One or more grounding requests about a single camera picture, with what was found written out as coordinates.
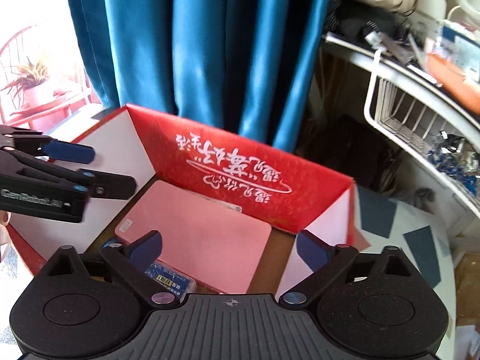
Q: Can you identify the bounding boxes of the white brush holder cup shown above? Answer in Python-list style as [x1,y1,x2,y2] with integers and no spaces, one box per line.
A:
[416,0,447,20]

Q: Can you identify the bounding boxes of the red strawberry cardboard box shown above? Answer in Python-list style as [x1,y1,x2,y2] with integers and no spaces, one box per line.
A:
[7,105,358,293]

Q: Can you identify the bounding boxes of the orange oval dish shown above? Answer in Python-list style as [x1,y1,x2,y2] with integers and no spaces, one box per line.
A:
[425,54,479,116]

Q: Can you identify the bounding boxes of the white dressing table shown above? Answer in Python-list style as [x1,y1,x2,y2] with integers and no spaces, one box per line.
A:
[321,33,479,236]

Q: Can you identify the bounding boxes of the pink power bank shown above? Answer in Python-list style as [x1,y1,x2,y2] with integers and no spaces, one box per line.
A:
[115,180,272,294]

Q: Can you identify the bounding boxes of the pink printed backdrop cloth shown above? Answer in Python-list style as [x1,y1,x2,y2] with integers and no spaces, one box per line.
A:
[1,0,103,132]

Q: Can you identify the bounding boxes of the blue battery pack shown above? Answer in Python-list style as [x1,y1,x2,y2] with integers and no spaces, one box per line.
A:
[145,262,197,301]

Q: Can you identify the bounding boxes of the white wire basket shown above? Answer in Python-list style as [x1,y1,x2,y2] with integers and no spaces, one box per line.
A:
[360,51,479,215]

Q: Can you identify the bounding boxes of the blue velvet curtain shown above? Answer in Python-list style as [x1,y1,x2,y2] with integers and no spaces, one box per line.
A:
[68,0,329,152]

